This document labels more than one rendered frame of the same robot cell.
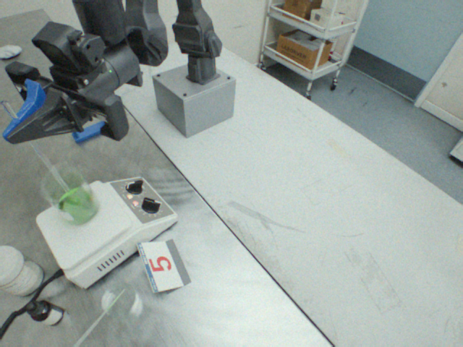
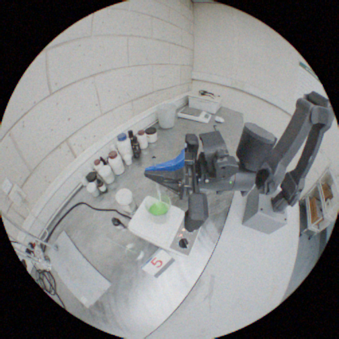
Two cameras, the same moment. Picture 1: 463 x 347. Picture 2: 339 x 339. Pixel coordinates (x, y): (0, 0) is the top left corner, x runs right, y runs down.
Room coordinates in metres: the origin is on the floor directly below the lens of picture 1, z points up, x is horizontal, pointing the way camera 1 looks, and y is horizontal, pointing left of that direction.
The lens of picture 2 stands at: (0.18, 0.10, 1.33)
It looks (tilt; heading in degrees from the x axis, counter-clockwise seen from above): 47 degrees down; 73
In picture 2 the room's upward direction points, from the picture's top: straight up
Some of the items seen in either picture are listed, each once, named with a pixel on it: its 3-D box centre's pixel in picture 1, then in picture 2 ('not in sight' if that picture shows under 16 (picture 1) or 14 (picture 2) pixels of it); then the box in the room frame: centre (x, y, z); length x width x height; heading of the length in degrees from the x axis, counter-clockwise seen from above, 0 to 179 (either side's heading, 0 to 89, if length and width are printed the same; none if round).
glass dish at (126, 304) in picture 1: (120, 301); (133, 251); (0.08, 0.16, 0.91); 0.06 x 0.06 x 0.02
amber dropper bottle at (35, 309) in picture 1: (42, 311); (116, 222); (0.04, 0.26, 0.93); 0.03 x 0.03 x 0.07
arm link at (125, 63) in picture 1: (119, 63); (243, 176); (0.36, 0.19, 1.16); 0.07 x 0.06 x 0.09; 160
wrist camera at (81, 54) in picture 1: (73, 51); (217, 157); (0.28, 0.21, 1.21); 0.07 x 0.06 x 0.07; 72
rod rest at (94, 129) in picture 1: (90, 126); not in sight; (0.47, 0.37, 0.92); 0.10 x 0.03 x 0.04; 134
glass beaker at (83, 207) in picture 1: (73, 196); (159, 208); (0.19, 0.24, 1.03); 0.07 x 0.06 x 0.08; 41
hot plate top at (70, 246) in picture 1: (83, 221); (155, 218); (0.17, 0.23, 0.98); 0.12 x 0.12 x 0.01; 49
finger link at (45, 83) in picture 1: (64, 100); (189, 175); (0.25, 0.22, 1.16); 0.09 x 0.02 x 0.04; 70
